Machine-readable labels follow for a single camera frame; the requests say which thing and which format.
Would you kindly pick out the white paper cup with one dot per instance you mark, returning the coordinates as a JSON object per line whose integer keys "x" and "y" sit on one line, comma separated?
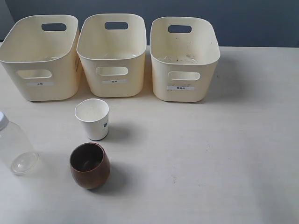
{"x": 93, "y": 114}

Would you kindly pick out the brown wooden cup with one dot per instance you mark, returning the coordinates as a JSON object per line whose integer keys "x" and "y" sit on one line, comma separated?
{"x": 90, "y": 166}

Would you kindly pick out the clear plastic bottle white cap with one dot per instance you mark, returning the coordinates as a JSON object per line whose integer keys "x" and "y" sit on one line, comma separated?
{"x": 16, "y": 151}

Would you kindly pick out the right cream plastic bin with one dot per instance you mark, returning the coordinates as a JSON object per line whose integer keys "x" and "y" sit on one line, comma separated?
{"x": 184, "y": 55}

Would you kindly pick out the cream plastic bin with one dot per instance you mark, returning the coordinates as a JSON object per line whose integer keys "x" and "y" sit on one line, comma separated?
{"x": 112, "y": 49}
{"x": 184, "y": 55}
{"x": 39, "y": 54}

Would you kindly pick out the middle cream plastic bin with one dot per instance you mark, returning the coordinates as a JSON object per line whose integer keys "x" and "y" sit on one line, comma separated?
{"x": 112, "y": 49}

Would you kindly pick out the left cream plastic bin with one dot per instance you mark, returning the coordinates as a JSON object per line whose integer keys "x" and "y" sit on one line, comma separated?
{"x": 39, "y": 54}

